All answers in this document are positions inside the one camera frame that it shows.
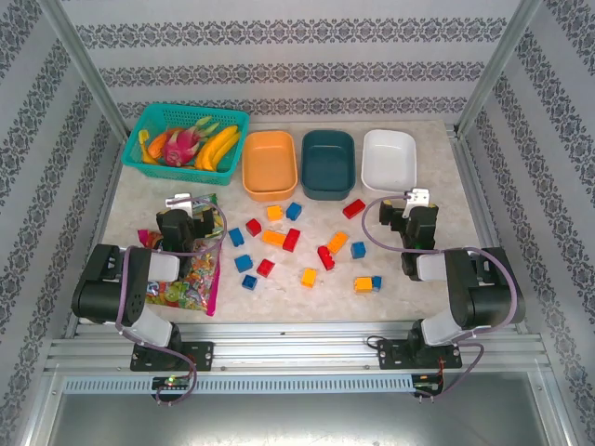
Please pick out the square red lego brick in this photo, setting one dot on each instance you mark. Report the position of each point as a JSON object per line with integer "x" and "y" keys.
{"x": 253, "y": 227}
{"x": 266, "y": 268}

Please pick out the square orange lego brick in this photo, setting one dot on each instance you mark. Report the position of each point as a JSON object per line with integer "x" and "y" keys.
{"x": 363, "y": 284}
{"x": 308, "y": 278}
{"x": 274, "y": 212}

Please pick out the long orange lego brick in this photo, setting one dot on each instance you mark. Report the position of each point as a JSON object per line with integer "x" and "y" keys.
{"x": 337, "y": 241}
{"x": 273, "y": 238}

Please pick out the long red lego brick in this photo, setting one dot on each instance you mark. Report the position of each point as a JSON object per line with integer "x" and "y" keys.
{"x": 354, "y": 208}
{"x": 291, "y": 240}
{"x": 326, "y": 258}

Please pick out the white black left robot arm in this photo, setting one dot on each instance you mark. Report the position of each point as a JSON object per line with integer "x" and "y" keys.
{"x": 102, "y": 288}

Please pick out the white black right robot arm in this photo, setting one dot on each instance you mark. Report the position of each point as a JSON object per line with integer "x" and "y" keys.
{"x": 483, "y": 297}

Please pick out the small green candy bag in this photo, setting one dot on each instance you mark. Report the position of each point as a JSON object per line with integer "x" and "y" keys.
{"x": 207, "y": 206}

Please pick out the white plastic container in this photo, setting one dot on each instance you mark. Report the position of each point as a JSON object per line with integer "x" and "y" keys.
{"x": 388, "y": 160}

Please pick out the teal plastic mesh basket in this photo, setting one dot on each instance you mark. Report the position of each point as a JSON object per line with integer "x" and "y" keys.
{"x": 186, "y": 174}

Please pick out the large colourful fruit candy bag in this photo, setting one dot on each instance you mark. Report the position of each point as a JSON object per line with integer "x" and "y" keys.
{"x": 200, "y": 283}

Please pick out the yellow toy banana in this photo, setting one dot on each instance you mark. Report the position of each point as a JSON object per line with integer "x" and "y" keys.
{"x": 227, "y": 149}
{"x": 216, "y": 145}

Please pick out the orange plastic container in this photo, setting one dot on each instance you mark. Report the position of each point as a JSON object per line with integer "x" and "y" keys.
{"x": 269, "y": 162}

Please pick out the dark teal plastic container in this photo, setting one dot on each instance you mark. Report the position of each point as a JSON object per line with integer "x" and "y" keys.
{"x": 327, "y": 162}

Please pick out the pink toy dragon fruit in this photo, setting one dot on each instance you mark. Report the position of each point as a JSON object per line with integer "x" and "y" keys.
{"x": 179, "y": 148}

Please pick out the orange toy fruit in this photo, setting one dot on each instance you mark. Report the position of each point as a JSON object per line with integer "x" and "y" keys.
{"x": 157, "y": 144}

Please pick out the small yellow toy fruit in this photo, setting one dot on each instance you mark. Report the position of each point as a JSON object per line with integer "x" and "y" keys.
{"x": 144, "y": 136}

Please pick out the left small circuit board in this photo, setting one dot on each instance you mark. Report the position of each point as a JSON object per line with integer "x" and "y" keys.
{"x": 171, "y": 382}

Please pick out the small circuit board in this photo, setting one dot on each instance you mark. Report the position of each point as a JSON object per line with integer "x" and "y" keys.
{"x": 428, "y": 384}
{"x": 171, "y": 382}

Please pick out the right small circuit board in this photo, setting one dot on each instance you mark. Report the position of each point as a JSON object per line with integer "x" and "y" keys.
{"x": 428, "y": 384}

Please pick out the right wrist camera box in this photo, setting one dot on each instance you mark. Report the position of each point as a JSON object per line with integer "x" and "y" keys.
{"x": 418, "y": 197}

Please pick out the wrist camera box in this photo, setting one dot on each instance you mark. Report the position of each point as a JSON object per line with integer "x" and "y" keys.
{"x": 182, "y": 199}
{"x": 418, "y": 197}

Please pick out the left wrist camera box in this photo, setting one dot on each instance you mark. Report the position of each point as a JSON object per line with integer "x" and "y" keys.
{"x": 182, "y": 199}

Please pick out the right aluminium side rail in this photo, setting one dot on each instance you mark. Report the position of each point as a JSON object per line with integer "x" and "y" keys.
{"x": 479, "y": 209}

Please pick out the aluminium side rail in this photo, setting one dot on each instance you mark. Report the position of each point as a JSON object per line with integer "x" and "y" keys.
{"x": 98, "y": 227}
{"x": 479, "y": 209}

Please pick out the left aluminium side rail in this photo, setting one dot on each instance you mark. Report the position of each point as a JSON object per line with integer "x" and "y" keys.
{"x": 98, "y": 227}

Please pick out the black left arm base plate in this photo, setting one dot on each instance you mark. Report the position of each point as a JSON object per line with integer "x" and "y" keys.
{"x": 200, "y": 355}

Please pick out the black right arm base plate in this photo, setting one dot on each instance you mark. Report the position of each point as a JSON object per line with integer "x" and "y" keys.
{"x": 392, "y": 354}

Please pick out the aluminium mounting rail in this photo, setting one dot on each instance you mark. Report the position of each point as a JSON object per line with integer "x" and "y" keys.
{"x": 288, "y": 346}

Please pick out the right aluminium frame post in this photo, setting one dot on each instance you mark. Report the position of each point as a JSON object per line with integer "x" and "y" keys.
{"x": 499, "y": 65}

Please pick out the aluminium frame post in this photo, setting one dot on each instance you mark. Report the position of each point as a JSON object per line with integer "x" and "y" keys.
{"x": 83, "y": 65}
{"x": 499, "y": 65}

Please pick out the left aluminium frame post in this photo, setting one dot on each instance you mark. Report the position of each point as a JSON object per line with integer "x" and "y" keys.
{"x": 83, "y": 65}

